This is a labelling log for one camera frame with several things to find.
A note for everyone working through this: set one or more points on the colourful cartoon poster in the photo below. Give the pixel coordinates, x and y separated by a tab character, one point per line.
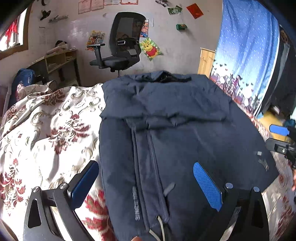
96	39

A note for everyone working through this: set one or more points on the yellow bear cartoon poster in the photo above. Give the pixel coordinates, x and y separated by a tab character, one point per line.
150	49

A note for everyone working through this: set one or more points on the green hanging pouch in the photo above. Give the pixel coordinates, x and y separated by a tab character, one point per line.
181	27

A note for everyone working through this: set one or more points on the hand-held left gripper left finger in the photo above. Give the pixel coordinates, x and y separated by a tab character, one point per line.
82	185

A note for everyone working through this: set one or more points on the black and white photos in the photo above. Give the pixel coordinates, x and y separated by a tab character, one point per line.
161	2

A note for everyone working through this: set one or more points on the wooden desk with shelf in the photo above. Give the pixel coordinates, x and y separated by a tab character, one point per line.
57	59

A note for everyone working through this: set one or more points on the dotted white pillow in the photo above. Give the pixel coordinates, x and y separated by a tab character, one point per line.
34	89

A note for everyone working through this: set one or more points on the floral satin bed cover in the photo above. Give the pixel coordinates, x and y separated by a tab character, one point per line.
46	129

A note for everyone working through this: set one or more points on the small wall shelf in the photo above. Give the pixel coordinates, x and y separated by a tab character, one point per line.
57	19

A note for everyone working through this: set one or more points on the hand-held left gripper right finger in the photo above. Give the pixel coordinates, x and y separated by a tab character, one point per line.
208	185

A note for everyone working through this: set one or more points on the person's right hand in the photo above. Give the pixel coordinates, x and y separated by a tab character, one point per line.
294	180

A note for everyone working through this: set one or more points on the stack of books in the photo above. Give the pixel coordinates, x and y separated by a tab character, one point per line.
56	49

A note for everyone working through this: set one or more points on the person's left hand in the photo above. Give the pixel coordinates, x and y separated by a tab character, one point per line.
137	239

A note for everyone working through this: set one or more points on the wooden framed window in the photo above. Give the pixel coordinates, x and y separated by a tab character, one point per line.
13	49

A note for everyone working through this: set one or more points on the small cartoon wall poster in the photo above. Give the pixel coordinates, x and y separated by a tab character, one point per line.
144	29

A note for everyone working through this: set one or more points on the black mesh office chair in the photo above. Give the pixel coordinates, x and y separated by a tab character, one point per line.
115	61

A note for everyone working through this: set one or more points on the black cap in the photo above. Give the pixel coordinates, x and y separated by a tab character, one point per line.
60	43

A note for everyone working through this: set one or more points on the red paper square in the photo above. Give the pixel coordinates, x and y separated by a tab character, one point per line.
195	11

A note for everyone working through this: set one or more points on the blue backpack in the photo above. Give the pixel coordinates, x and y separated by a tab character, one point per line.
23	78

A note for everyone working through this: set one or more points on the light wooden board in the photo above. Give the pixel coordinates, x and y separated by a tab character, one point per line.
206	62

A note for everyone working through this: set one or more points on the blue dotted curtain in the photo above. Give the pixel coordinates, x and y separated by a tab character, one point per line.
245	46

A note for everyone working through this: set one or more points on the black hat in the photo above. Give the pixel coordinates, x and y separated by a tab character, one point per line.
45	14

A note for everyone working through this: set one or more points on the green photo print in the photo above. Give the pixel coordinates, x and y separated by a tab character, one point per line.
175	10

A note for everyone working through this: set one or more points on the group of wall certificates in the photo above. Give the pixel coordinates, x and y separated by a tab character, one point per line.
99	4

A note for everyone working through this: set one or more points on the dark navy padded jacket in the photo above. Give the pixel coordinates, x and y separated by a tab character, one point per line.
185	129

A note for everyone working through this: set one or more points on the dark hanging clothes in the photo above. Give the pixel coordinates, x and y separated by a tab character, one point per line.
283	69

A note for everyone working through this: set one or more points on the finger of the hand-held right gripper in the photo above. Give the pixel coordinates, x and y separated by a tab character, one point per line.
276	145
278	129

